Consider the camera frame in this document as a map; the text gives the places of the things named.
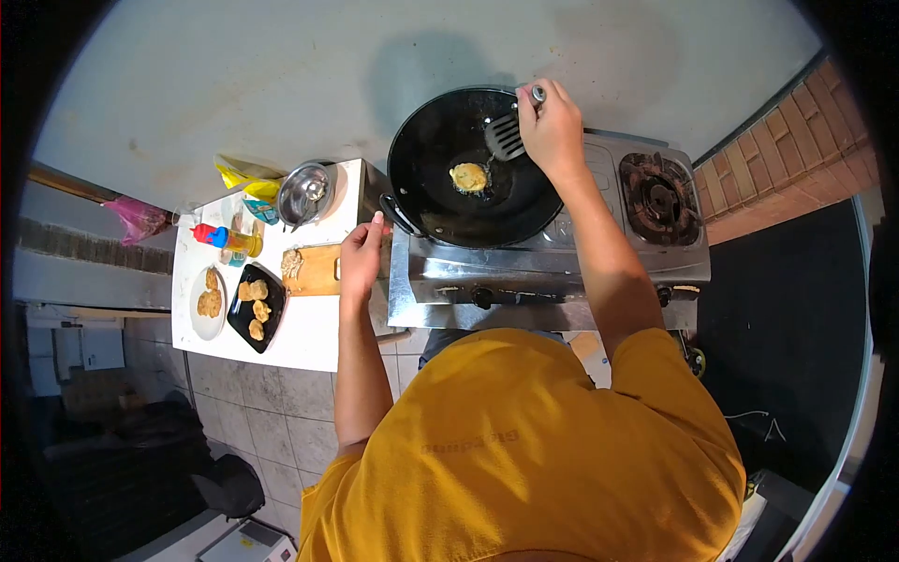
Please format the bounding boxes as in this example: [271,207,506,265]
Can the person's right hand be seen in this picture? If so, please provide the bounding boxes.
[515,79,589,185]

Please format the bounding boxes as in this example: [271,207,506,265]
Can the person's left hand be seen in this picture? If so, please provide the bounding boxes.
[339,211,388,301]

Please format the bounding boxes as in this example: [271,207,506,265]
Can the person's left fingers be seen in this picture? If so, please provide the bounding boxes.
[339,239,362,295]

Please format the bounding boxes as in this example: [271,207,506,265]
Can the person's right fingers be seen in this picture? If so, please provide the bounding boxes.
[538,79,578,108]

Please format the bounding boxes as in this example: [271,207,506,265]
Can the person's right thumb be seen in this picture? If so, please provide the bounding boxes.
[515,85,539,132]

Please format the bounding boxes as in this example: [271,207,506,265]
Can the black slotted metal spatula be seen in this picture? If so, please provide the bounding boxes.
[483,84,547,163]

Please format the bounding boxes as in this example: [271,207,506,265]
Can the wooden cutting board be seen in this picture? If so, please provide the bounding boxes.
[281,242,394,297]

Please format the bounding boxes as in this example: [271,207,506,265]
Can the metal spoon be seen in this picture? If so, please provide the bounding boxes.
[289,179,330,233]

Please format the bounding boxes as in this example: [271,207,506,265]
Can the steel mixing bowl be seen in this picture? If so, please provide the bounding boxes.
[277,162,338,229]

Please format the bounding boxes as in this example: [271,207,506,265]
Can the yellow fritter frying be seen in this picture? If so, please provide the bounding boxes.
[449,162,490,195]

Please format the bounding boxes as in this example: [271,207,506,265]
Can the black wok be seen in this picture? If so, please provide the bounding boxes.
[379,86,566,249]

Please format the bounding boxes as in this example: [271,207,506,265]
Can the blue snack packet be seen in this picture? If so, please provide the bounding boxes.
[243,198,280,226]

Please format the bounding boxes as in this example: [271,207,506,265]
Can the red-capped oil bottle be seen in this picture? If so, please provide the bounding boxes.
[190,223,264,259]

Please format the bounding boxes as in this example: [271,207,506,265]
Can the yellow plastic bag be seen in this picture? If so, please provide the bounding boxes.
[214,155,285,205]

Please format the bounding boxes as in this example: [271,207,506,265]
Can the black square plate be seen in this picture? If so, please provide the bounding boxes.
[226,263,289,354]

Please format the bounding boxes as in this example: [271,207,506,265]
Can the person's legs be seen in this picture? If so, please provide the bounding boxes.
[419,327,573,371]

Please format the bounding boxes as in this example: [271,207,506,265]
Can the white oval plate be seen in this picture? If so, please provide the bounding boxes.
[188,265,228,342]

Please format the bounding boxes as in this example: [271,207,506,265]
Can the steel two-burner gas stove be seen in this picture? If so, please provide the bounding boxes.
[386,130,712,333]

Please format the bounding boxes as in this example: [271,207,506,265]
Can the pink plastic bag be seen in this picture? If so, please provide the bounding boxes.
[102,195,170,247]

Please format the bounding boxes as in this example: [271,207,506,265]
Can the black bag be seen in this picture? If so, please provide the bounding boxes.
[190,453,266,521]

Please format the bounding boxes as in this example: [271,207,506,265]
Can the person's body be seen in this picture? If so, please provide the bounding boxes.
[296,326,747,562]

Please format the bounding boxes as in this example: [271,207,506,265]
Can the white box appliance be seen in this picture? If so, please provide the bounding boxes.
[197,518,299,562]

